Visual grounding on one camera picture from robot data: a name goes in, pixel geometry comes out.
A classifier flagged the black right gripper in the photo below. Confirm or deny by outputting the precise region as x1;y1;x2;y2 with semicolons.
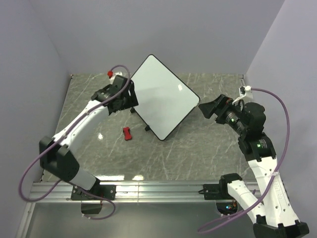
198;93;248;135

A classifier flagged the white whiteboard with black frame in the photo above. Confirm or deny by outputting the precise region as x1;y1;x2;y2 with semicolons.
131;55;200;141

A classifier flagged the red whiteboard eraser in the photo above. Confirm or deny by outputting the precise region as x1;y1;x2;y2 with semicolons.
122;127;132;141

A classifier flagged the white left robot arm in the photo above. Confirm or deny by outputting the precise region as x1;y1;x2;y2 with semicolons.
39;74;138;199

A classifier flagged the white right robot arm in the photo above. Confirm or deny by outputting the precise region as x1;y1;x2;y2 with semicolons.
199;94;310;238

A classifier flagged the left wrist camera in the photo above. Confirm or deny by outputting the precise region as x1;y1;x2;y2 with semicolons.
107;70;123;84

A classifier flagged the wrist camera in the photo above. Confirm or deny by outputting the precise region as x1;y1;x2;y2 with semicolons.
107;70;123;84
233;86;253;104

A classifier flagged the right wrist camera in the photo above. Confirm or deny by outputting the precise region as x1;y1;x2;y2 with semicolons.
233;86;253;104

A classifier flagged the aluminium side rail right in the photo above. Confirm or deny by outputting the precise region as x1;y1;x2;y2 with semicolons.
239;74;290;201

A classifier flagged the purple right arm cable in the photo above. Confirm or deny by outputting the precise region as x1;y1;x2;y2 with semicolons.
197;87;290;234

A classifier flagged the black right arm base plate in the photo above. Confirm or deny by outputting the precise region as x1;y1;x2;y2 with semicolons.
198;183;232;200

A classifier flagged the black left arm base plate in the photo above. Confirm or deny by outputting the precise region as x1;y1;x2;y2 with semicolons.
70;184;116;201

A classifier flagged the aluminium mounting rail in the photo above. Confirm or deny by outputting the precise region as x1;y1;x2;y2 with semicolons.
29;180;261;203

